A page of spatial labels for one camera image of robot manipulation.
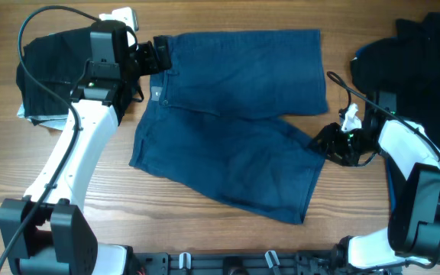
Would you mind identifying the blue denim shorts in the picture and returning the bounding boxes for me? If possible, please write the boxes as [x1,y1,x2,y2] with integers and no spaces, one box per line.
[130,29,328,225]

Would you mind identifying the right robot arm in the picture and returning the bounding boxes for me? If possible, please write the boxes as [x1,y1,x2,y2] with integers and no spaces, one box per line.
[309,101,440,271]

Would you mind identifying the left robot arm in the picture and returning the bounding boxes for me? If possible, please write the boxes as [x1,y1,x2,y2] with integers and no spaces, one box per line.
[0,20,172,274]

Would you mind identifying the black folded garment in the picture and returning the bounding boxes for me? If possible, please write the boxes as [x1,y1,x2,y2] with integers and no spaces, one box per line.
[15,26,137,126]

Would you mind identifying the black polo shirt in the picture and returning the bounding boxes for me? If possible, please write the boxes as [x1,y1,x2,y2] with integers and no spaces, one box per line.
[350,12,440,148]

